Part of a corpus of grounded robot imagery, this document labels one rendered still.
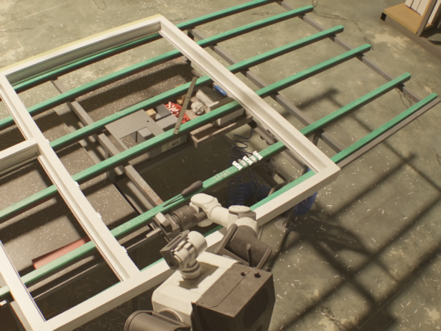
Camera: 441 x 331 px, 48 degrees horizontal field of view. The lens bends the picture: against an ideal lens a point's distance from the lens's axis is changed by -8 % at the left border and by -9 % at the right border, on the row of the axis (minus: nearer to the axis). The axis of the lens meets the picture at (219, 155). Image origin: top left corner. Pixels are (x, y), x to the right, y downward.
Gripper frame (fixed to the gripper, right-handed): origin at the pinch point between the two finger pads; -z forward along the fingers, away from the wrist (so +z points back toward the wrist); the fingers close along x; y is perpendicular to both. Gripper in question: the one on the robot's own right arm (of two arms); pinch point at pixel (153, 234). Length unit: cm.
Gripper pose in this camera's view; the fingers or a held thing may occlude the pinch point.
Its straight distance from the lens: 207.2
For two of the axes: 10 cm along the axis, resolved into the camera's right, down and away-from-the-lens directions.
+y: -1.2, 6.9, 7.1
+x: 6.1, 6.2, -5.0
